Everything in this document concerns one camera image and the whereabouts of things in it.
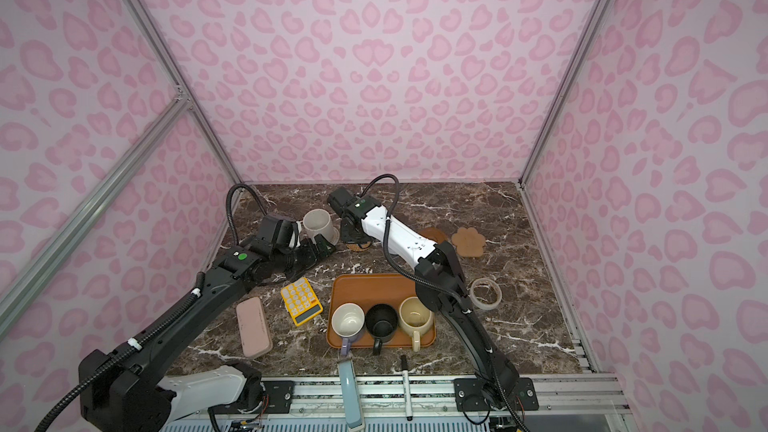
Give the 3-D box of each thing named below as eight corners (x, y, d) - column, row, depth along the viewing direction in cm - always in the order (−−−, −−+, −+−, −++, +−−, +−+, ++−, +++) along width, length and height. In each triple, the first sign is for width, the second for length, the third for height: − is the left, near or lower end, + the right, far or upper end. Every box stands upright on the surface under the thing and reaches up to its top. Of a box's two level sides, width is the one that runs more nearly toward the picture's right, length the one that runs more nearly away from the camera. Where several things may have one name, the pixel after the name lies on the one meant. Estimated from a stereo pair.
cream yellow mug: (387, 326, 85) (386, 316, 79) (408, 303, 90) (409, 291, 83) (416, 354, 80) (417, 346, 74) (437, 328, 85) (440, 318, 79)
